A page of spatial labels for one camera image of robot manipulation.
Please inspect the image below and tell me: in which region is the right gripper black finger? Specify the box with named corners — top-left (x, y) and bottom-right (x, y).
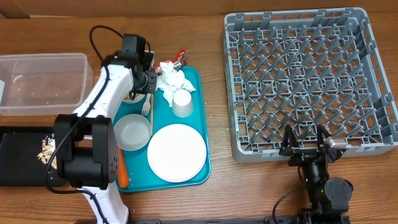
top-left (317, 124), bottom-right (331, 146)
top-left (279, 124), bottom-right (299, 156)

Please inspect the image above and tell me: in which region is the white round bowl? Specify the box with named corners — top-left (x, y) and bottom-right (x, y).
top-left (123, 93), bottom-right (145, 104)

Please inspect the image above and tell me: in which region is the white plastic fork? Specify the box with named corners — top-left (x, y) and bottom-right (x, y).
top-left (141, 93), bottom-right (152, 117)

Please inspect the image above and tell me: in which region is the white paper cup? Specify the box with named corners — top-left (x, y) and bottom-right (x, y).
top-left (172, 89), bottom-right (193, 118)

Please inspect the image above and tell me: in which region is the grey round bowl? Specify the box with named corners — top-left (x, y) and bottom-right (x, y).
top-left (114, 114), bottom-right (151, 151)

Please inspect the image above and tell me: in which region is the white round plate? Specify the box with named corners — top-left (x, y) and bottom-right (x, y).
top-left (147, 124), bottom-right (207, 183)

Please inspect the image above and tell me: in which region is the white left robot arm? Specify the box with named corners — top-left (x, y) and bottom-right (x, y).
top-left (52, 34), bottom-right (155, 223)

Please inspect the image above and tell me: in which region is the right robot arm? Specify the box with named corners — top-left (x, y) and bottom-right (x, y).
top-left (272, 124), bottom-right (354, 224)

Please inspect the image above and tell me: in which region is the grey plastic dishwasher rack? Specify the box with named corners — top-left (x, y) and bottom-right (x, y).
top-left (221, 7), bottom-right (397, 163)

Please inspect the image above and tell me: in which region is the black waste tray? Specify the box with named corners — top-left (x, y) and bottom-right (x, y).
top-left (1, 126), bottom-right (54, 186)

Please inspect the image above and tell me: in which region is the crumpled white paper napkin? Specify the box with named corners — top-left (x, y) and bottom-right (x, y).
top-left (156, 61), bottom-right (196, 107)

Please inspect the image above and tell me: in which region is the wooden chopstick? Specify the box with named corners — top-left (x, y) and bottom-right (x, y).
top-left (150, 94), bottom-right (154, 136)

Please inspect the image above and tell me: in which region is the red silver snack wrapper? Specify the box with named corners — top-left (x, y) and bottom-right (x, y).
top-left (151, 49), bottom-right (188, 73)

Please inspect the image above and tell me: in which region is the clear plastic bin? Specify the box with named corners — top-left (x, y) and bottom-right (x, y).
top-left (1, 53), bottom-right (93, 116)

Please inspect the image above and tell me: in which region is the teal plastic serving tray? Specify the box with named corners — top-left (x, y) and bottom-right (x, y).
top-left (119, 66), bottom-right (211, 193)

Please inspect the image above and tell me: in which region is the peanut shells and rice pile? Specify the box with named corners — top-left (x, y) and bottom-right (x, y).
top-left (37, 134), bottom-right (55, 164)

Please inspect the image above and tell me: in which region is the orange carrot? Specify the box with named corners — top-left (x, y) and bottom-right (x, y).
top-left (118, 147), bottom-right (129, 189)

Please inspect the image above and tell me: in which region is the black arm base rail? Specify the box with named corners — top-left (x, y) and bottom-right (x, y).
top-left (133, 215), bottom-right (351, 224)

